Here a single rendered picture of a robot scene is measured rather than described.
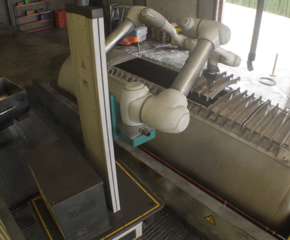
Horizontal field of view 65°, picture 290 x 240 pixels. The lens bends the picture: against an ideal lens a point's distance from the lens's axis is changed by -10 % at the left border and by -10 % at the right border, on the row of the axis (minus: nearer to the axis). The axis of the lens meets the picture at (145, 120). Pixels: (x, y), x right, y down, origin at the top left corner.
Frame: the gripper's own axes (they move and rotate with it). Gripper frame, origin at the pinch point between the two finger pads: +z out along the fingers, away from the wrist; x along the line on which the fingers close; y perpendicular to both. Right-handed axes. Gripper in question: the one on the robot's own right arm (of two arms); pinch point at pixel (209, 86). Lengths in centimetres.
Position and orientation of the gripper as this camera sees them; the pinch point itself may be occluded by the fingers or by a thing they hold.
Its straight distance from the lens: 225.8
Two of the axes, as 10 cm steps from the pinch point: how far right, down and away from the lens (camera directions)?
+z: 0.0, 8.3, 5.6
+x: 6.9, 4.0, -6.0
